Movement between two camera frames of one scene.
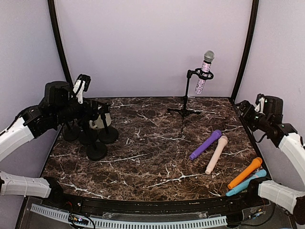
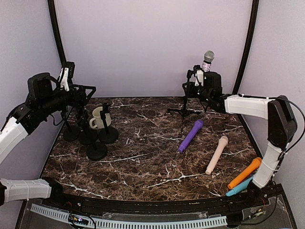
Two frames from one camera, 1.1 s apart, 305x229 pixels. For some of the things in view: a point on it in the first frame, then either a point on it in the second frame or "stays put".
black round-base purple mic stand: (108, 134) stays put
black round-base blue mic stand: (87, 137) stays put
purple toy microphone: (217, 134) → (198, 124)
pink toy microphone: (222, 142) stays put
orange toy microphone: (255, 163) stays put
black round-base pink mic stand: (96, 151) stays put
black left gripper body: (85, 114) → (74, 101)
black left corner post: (52, 12) stays put
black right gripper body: (253, 121) → (191, 93)
